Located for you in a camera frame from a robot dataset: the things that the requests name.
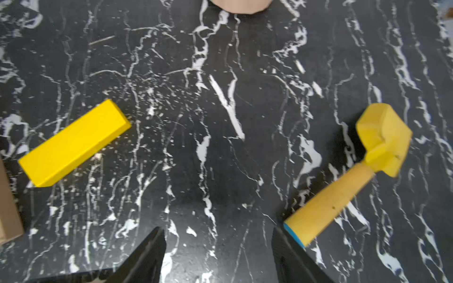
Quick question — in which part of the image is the yellow block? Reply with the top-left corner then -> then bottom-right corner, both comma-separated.
18,99 -> 131,187

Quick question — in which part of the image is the pink ribbed plant pot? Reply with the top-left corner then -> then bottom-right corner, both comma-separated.
211,0 -> 272,15

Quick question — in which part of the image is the natural wood block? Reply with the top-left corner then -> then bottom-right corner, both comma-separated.
0,161 -> 24,245

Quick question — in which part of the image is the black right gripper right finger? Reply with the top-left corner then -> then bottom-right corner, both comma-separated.
271,227 -> 333,283

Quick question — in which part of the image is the yellow toy shovel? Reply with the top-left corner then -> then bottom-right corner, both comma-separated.
284,103 -> 412,248

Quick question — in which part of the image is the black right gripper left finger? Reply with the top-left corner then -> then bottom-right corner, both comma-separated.
21,227 -> 167,283

